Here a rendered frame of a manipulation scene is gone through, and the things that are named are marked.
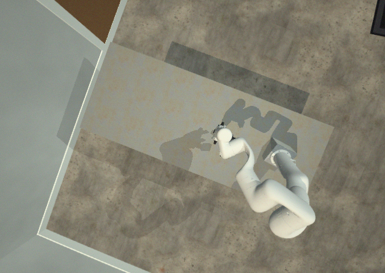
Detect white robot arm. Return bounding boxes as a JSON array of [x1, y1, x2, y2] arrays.
[[215, 125, 315, 238]]

